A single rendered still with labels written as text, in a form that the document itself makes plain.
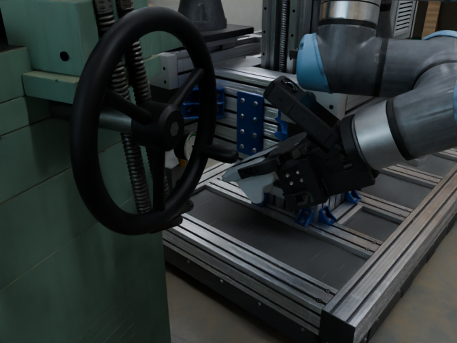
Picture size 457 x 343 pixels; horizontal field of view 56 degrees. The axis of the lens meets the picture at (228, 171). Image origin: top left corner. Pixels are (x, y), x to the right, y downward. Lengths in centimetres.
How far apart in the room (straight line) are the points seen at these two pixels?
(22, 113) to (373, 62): 46
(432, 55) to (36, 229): 58
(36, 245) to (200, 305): 83
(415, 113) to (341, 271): 85
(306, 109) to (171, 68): 70
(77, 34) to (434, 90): 41
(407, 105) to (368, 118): 4
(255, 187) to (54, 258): 34
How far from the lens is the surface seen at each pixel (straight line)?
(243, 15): 410
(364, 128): 51
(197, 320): 141
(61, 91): 59
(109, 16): 58
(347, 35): 58
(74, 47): 58
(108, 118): 59
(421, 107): 50
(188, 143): 87
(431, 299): 162
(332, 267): 130
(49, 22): 60
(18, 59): 63
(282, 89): 54
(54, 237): 73
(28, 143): 66
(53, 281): 76
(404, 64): 58
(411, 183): 184
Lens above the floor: 101
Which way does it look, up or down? 27 degrees down
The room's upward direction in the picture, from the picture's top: straight up
